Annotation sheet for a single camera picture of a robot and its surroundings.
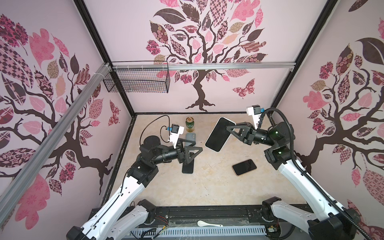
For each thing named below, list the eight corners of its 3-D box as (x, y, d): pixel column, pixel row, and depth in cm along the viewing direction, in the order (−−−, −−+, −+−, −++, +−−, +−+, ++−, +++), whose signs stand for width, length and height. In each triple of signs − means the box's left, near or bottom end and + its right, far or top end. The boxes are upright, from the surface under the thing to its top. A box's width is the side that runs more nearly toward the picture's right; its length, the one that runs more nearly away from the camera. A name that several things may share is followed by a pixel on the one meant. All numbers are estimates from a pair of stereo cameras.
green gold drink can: (186, 133, 111) (185, 123, 102) (186, 127, 115) (185, 117, 106) (194, 133, 110) (194, 123, 102) (194, 127, 115) (194, 117, 106)
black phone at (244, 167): (236, 176, 89) (237, 174, 88) (231, 166, 93) (232, 165, 92) (256, 168, 92) (257, 167, 91) (250, 159, 96) (251, 158, 95)
